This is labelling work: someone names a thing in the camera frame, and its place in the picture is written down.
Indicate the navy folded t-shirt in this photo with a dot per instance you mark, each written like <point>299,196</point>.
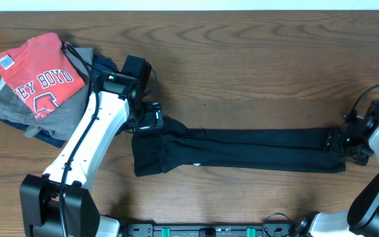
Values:
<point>93,64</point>

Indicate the grey folded t-shirt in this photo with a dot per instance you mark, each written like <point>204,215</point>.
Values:
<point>61,123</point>

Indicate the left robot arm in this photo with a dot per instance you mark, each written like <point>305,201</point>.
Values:
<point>59,202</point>

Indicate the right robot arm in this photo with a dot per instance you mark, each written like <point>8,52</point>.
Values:
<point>362,218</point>

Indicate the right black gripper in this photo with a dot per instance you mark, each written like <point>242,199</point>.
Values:
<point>333,143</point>

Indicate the black t-shirt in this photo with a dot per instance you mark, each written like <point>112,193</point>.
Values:
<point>173,145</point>

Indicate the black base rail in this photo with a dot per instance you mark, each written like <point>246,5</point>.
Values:
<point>270,228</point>

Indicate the red printed folded t-shirt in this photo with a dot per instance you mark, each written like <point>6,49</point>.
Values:
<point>40,74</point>

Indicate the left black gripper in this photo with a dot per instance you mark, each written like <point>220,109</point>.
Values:
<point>152,122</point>

